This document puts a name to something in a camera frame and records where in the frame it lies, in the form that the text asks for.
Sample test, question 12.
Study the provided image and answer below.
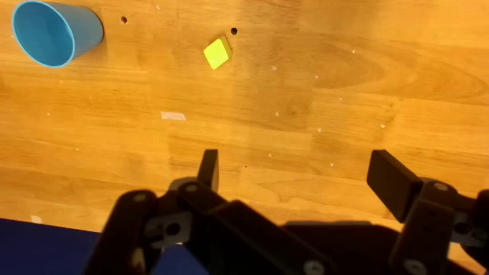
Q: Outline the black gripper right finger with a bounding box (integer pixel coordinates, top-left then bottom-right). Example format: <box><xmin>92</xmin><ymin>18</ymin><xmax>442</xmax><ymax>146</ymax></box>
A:
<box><xmin>365</xmin><ymin>149</ymin><xmax>489</xmax><ymax>275</ymax></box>

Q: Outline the dark blue cloth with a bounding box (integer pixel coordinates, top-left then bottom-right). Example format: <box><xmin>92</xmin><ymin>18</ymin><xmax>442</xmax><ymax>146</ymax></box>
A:
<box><xmin>0</xmin><ymin>218</ymin><xmax>211</xmax><ymax>275</ymax></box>

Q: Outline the white tape strip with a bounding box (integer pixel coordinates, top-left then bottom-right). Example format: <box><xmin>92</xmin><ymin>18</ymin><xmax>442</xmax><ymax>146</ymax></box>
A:
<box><xmin>160</xmin><ymin>111</ymin><xmax>188</xmax><ymax>123</ymax></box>

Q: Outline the blue plastic cup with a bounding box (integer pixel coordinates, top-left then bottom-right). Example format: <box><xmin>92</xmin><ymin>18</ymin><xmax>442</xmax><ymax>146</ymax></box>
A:
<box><xmin>11</xmin><ymin>0</ymin><xmax>105</xmax><ymax>71</ymax></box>

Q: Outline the yellow block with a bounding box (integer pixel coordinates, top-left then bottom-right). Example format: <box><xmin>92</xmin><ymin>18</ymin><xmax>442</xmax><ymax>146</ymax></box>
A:
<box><xmin>202</xmin><ymin>36</ymin><xmax>234</xmax><ymax>73</ymax></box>

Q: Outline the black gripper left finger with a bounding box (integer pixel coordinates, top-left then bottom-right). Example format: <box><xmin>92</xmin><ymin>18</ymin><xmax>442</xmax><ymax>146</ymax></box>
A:
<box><xmin>82</xmin><ymin>149</ymin><xmax>336</xmax><ymax>275</ymax></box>

